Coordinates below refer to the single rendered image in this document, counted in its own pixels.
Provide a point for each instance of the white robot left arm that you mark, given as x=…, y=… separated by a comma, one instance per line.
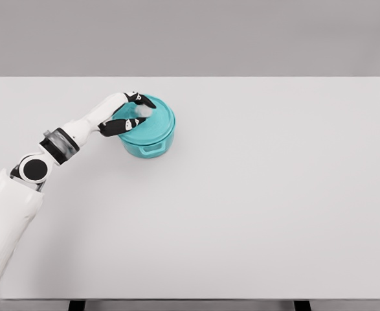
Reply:
x=24, y=188

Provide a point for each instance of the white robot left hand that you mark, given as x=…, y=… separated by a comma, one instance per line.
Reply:
x=107, y=108

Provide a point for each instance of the teal pot lid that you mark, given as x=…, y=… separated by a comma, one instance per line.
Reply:
x=152, y=124

